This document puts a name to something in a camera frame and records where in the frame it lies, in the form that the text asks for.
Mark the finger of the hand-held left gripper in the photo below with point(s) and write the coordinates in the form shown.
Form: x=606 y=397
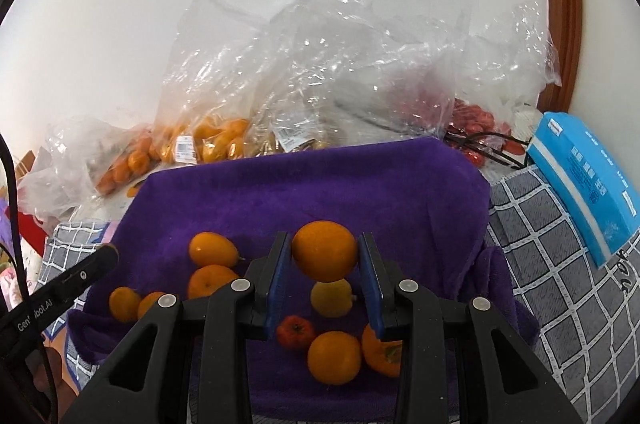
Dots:
x=87 y=271

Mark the orange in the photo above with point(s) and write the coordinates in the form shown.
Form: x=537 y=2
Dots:
x=124 y=304
x=325 y=256
x=149 y=303
x=212 y=249
x=334 y=356
x=210 y=281

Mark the orange persimmon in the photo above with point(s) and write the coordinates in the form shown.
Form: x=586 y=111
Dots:
x=380 y=354

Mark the clear bag of small tangerines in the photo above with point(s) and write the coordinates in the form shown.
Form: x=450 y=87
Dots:
x=100 y=158

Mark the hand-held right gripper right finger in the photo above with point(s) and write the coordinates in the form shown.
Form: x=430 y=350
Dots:
x=372 y=289

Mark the red tomato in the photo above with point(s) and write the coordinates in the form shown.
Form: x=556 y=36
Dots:
x=296 y=331

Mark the clear bag of yellow fruits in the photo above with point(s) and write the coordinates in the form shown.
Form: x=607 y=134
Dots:
x=310 y=78

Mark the empty clear plastic bag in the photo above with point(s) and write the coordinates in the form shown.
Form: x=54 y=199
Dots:
x=410 y=13

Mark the yellow-green fruit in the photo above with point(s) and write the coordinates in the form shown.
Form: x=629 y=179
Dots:
x=332 y=299

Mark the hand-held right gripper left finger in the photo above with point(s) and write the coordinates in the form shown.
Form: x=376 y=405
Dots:
x=277 y=284

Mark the purple towel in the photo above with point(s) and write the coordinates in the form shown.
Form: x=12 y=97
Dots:
x=350 y=184

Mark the clear bag of tomatoes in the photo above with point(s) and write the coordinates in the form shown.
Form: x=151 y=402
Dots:
x=490 y=68

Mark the grey plaid blanket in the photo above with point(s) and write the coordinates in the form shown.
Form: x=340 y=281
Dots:
x=565 y=279

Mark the clear bag of oranges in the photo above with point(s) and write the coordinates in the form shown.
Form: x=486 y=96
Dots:
x=215 y=103

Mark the brown wooden door frame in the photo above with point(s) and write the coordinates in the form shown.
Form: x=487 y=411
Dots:
x=560 y=3

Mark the blue tissue box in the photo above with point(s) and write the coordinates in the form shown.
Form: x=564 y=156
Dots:
x=585 y=189

